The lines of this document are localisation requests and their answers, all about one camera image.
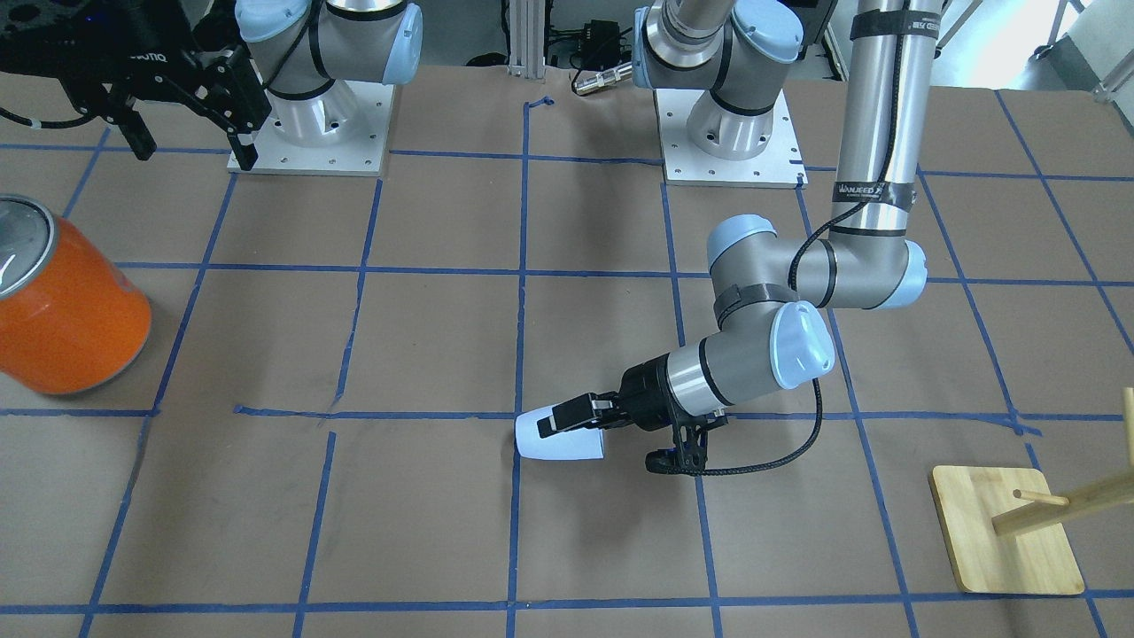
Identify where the light blue plastic cup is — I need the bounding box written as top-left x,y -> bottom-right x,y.
514,405 -> 606,461

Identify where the silver metal connector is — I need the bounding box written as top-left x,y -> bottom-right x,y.
572,62 -> 634,97

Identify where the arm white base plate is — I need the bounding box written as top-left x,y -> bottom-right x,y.
655,90 -> 809,189
249,80 -> 397,177

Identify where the aluminium frame post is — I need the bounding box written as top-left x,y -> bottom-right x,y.
505,0 -> 549,83

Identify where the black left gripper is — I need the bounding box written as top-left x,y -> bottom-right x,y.
536,356 -> 733,475

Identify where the wooden cup rack stand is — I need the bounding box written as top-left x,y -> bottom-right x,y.
928,386 -> 1134,595

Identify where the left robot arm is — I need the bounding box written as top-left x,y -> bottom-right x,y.
515,1 -> 943,476

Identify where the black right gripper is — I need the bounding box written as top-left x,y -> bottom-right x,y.
1,1 -> 271,171

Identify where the orange cylindrical can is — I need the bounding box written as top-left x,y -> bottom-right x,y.
1,194 -> 152,395

